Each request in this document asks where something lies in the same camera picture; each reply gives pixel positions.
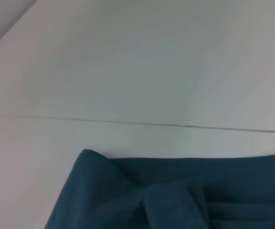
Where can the teal blue t-shirt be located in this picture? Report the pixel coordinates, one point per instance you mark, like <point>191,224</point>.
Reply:
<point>175,195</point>

